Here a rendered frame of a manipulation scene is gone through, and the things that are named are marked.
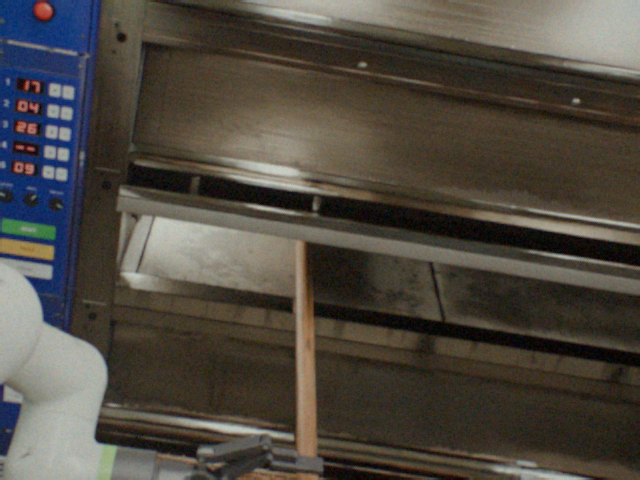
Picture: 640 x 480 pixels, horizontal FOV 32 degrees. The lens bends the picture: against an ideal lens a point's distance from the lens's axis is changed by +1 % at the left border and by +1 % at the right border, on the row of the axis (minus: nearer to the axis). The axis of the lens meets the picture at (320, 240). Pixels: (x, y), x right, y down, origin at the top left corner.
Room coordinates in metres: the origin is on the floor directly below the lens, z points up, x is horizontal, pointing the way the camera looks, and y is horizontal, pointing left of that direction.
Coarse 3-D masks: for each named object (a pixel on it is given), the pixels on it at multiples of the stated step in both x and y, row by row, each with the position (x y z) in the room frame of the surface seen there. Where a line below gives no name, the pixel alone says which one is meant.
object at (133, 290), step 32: (128, 288) 1.74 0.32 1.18; (160, 288) 1.76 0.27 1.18; (192, 288) 1.78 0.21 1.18; (224, 288) 1.80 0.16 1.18; (224, 320) 1.75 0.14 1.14; (256, 320) 1.76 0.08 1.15; (288, 320) 1.76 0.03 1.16; (320, 320) 1.77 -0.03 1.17; (352, 320) 1.78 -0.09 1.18; (384, 320) 1.80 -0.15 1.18; (416, 320) 1.83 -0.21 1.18; (448, 352) 1.79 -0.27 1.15; (480, 352) 1.79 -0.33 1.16; (512, 352) 1.80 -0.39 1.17; (544, 352) 1.80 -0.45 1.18; (576, 352) 1.83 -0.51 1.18; (608, 352) 1.85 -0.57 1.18
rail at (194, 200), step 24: (120, 192) 1.59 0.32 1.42; (144, 192) 1.60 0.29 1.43; (168, 192) 1.60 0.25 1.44; (264, 216) 1.61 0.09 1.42; (288, 216) 1.62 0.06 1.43; (312, 216) 1.62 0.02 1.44; (408, 240) 1.63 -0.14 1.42; (432, 240) 1.64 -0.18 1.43; (456, 240) 1.64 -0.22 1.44; (480, 240) 1.66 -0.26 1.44; (552, 264) 1.65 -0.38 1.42; (576, 264) 1.66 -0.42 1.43; (600, 264) 1.66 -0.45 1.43; (624, 264) 1.68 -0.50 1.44
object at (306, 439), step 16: (304, 256) 1.94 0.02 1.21; (304, 272) 1.87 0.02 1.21; (304, 288) 1.81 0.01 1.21; (304, 304) 1.75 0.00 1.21; (304, 320) 1.69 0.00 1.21; (304, 336) 1.64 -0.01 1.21; (304, 352) 1.58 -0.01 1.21; (304, 368) 1.54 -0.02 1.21; (304, 384) 1.49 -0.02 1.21; (304, 400) 1.45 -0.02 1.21; (304, 416) 1.40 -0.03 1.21; (304, 432) 1.36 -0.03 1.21; (304, 448) 1.32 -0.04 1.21
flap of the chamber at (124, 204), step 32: (224, 192) 1.75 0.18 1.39; (256, 192) 1.80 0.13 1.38; (224, 224) 1.60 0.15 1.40; (256, 224) 1.61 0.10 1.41; (288, 224) 1.61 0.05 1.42; (384, 224) 1.73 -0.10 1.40; (416, 224) 1.78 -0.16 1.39; (448, 224) 1.82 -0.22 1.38; (416, 256) 1.63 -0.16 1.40; (448, 256) 1.63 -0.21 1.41; (480, 256) 1.64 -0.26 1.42; (608, 256) 1.80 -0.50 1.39; (608, 288) 1.66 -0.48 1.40
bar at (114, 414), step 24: (120, 408) 1.38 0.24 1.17; (168, 432) 1.38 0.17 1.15; (192, 432) 1.38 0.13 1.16; (216, 432) 1.38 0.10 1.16; (240, 432) 1.38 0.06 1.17; (264, 432) 1.39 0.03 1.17; (288, 432) 1.40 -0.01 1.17; (336, 456) 1.40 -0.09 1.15; (360, 456) 1.40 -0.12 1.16; (384, 456) 1.40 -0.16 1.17; (408, 456) 1.41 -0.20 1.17; (432, 456) 1.42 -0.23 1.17; (456, 456) 1.43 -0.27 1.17
